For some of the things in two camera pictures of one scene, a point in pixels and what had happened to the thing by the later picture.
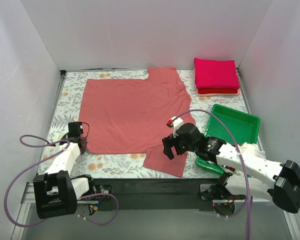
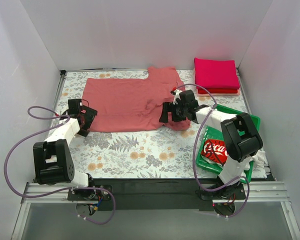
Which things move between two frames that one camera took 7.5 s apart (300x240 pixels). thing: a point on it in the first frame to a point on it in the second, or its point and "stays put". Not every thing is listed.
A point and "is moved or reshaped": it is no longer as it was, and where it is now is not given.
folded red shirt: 216,91 stays put
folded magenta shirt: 211,73 stays put
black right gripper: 175,144 to 170,111
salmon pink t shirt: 126,115 is moved or reshaped
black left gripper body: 82,145 to 89,118
